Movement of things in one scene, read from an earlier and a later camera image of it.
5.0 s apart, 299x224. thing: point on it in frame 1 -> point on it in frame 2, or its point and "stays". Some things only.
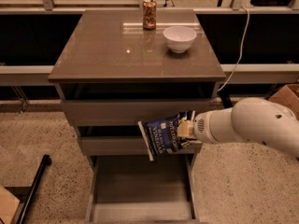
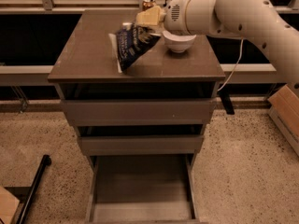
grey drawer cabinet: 115,68 stays
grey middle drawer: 125,146 stays
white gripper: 202,126 -> 175,15
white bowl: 179,38 stays
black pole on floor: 28,201 stays
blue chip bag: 160,135 -> 130,43
